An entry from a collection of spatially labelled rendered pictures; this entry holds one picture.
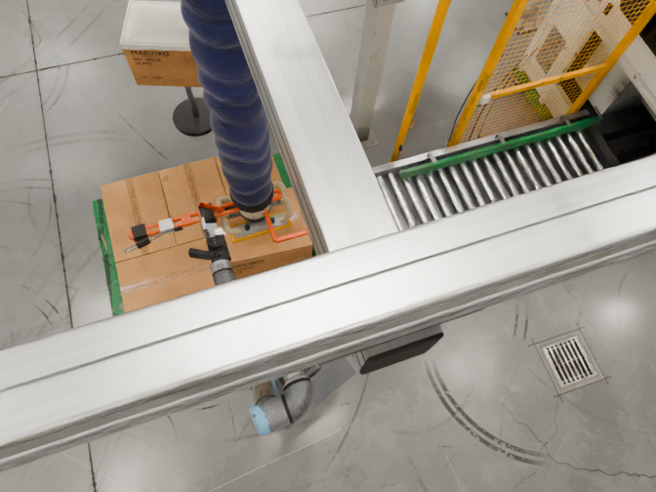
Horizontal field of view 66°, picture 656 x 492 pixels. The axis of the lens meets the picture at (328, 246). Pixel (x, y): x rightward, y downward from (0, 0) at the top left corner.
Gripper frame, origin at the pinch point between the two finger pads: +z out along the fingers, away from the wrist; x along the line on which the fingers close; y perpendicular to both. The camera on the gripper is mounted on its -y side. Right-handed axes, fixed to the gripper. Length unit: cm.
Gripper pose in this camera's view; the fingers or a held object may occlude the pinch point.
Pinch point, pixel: (203, 225)
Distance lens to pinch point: 234.6
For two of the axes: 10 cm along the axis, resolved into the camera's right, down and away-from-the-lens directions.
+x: 0.5, -4.0, -9.2
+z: -3.3, -8.7, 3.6
